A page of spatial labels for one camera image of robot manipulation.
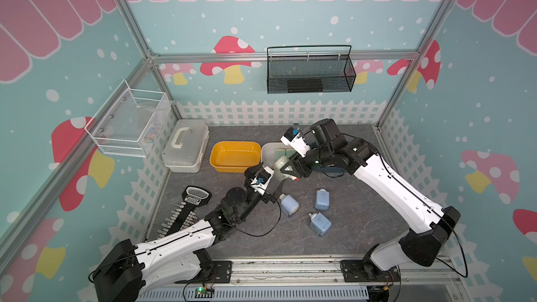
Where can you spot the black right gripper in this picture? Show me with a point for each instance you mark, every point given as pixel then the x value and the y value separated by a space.
pixel 298 163

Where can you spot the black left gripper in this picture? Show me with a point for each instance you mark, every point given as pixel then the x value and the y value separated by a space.
pixel 249 172

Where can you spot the yellow plastic storage tub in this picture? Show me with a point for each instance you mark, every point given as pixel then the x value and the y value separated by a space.
pixel 235 156

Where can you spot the blue sharpener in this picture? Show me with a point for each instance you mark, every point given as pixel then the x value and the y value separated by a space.
pixel 289 204
pixel 319 224
pixel 322 200

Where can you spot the pale green round sharpener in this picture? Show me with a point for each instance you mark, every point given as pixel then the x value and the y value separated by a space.
pixel 284 169

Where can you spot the white plastic storage tub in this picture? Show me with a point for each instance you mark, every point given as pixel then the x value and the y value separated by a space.
pixel 271 152

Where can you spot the dark teal storage tub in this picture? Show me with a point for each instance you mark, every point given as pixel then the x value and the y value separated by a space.
pixel 331 172

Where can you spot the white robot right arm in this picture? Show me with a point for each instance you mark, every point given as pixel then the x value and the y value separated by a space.
pixel 429 224

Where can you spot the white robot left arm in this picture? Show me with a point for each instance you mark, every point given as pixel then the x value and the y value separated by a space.
pixel 179 254

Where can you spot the white lidded plastic case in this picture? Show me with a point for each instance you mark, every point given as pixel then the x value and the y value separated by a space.
pixel 184 152

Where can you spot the green circuit board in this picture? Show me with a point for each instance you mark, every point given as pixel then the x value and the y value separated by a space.
pixel 204 292

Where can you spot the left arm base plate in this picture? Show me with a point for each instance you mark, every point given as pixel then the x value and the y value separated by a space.
pixel 216 271

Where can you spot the black wire mesh basket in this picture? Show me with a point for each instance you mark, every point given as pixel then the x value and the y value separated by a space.
pixel 310 69

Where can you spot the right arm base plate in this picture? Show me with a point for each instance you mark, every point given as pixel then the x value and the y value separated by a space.
pixel 357 270

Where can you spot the white wire wall basket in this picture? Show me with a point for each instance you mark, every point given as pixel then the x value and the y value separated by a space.
pixel 129 122

